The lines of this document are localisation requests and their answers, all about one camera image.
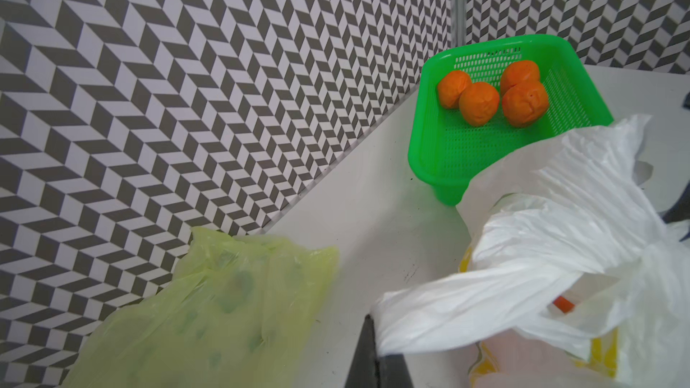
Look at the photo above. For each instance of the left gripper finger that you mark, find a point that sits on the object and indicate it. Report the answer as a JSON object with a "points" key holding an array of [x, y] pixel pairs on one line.
{"points": [[367, 370]]}

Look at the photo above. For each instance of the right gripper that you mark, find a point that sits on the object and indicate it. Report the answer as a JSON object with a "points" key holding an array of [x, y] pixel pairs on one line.
{"points": [[680, 210]]}

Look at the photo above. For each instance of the white plastic bag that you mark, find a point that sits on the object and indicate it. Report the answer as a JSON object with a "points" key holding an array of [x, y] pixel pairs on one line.
{"points": [[561, 217]]}

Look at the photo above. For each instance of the yellow green plastic bag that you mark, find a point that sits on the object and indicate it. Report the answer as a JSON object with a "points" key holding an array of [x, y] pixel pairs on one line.
{"points": [[237, 313]]}

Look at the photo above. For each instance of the orange large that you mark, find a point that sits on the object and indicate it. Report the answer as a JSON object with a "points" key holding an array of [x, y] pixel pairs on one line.
{"points": [[563, 304]]}

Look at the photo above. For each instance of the orange under finger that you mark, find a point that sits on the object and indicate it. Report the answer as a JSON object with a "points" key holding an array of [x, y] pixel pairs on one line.
{"points": [[525, 103]]}

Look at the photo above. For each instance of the orange right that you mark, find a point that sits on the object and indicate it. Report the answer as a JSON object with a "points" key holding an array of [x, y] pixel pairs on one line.
{"points": [[519, 72]]}

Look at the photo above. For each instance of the orange upper middle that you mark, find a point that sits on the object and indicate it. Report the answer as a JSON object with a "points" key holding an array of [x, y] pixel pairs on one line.
{"points": [[479, 103]]}

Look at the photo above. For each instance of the green plastic basket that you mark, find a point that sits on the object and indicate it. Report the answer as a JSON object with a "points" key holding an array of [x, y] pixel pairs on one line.
{"points": [[446, 152]]}

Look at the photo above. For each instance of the orange far back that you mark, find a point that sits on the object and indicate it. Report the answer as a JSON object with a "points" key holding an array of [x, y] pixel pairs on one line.
{"points": [[451, 87]]}

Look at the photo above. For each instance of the aluminium corner post right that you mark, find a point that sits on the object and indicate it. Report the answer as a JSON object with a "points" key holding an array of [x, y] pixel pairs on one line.
{"points": [[458, 0]]}

